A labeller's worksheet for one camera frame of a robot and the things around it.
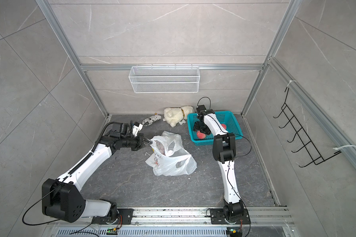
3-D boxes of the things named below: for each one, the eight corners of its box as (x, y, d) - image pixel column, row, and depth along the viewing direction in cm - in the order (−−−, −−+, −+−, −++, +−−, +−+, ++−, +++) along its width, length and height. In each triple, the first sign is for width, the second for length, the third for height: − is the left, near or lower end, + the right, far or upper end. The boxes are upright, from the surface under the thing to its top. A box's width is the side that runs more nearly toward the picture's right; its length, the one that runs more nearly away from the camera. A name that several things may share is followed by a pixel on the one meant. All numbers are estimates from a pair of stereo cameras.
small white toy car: (144, 127, 113) (143, 124, 111) (142, 123, 116) (141, 120, 113) (161, 118, 119) (160, 115, 116) (158, 115, 121) (158, 112, 119)
